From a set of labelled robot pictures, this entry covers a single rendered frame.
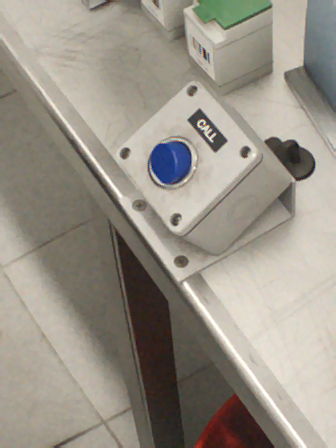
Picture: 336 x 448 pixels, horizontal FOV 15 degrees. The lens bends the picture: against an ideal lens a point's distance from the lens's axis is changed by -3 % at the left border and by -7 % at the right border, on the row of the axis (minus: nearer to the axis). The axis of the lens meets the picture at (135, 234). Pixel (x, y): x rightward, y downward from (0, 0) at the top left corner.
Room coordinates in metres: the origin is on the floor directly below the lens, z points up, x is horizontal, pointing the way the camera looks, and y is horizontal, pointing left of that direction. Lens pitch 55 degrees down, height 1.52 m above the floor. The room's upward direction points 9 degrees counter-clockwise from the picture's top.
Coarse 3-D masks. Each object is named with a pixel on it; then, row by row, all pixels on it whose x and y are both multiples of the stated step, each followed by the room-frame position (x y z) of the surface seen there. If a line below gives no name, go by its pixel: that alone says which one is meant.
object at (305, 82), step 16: (320, 0) 0.54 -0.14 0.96; (320, 16) 0.54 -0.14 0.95; (320, 32) 0.54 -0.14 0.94; (304, 48) 0.56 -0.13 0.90; (320, 48) 0.54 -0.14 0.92; (304, 64) 0.56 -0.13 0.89; (320, 64) 0.54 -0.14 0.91; (288, 80) 0.55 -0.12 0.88; (304, 80) 0.54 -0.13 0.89; (320, 80) 0.53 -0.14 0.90; (304, 96) 0.53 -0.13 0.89; (320, 96) 0.53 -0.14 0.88; (320, 112) 0.51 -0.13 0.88; (320, 128) 0.50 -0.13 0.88
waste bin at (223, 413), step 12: (228, 408) 0.53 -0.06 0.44; (240, 408) 0.53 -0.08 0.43; (216, 420) 0.52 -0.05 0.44; (228, 420) 0.52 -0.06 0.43; (240, 420) 0.52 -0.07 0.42; (252, 420) 0.53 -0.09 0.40; (204, 432) 0.51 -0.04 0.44; (216, 432) 0.51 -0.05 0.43; (228, 432) 0.51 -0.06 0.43; (240, 432) 0.51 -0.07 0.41; (252, 432) 0.52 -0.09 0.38; (204, 444) 0.49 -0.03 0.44; (216, 444) 0.50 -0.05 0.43; (228, 444) 0.50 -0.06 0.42; (240, 444) 0.50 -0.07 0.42; (252, 444) 0.52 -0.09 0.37; (264, 444) 0.52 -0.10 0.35
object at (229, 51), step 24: (216, 0) 0.58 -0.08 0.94; (240, 0) 0.57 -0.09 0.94; (264, 0) 0.57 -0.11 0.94; (192, 24) 0.57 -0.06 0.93; (216, 24) 0.56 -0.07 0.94; (240, 24) 0.55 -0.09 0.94; (264, 24) 0.56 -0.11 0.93; (192, 48) 0.57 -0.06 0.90; (216, 48) 0.55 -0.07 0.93; (240, 48) 0.55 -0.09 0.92; (264, 48) 0.56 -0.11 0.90; (216, 72) 0.55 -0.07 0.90; (240, 72) 0.55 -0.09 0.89; (264, 72) 0.56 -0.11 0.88
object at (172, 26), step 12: (144, 0) 0.63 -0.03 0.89; (156, 0) 0.62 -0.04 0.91; (168, 0) 0.61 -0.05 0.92; (180, 0) 0.61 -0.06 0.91; (192, 0) 0.61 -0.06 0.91; (144, 12) 0.64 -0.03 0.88; (156, 12) 0.62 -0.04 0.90; (168, 12) 0.61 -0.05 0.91; (180, 12) 0.61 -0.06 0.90; (156, 24) 0.62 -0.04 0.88; (168, 24) 0.61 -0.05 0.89; (180, 24) 0.61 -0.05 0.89; (168, 36) 0.61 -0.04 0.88; (180, 36) 0.61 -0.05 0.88
